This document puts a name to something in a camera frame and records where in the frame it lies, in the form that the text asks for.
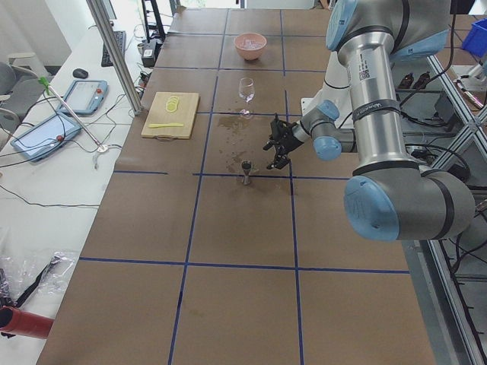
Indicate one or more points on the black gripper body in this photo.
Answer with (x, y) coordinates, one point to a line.
(291, 139)

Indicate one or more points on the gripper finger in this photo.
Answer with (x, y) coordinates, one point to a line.
(279, 162)
(269, 144)

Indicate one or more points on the steel jigger cup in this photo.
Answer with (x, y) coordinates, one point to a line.
(246, 167)

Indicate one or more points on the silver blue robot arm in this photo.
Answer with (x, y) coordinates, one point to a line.
(389, 197)

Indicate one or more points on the clear wine glass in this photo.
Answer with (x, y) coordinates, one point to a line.
(246, 92)

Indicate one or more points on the pink bowl of ice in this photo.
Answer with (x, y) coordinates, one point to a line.
(250, 46)

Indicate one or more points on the bamboo cutting board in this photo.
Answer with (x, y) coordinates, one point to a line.
(185, 114)

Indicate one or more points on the lemon slices stack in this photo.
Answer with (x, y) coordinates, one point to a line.
(172, 103)

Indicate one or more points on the yellow plastic knife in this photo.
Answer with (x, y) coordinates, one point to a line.
(165, 125)

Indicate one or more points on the silver rod green clip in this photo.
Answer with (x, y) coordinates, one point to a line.
(101, 147)

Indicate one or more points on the far blue teach pendant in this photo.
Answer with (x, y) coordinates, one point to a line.
(85, 96)

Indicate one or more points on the blue teach pendant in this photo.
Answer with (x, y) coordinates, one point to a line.
(85, 96)
(47, 137)

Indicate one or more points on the black computer mouse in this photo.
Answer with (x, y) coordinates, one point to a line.
(80, 73)

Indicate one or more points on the blue storage bin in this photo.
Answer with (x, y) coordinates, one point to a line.
(476, 40)

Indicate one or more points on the near blue teach pendant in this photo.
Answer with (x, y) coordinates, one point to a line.
(47, 137)

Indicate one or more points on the clear plastic bag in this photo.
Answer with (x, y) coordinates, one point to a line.
(28, 272)

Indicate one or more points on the red thermos bottle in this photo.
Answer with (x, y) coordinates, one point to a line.
(15, 321)

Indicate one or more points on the aluminium frame post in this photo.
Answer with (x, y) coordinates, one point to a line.
(102, 21)

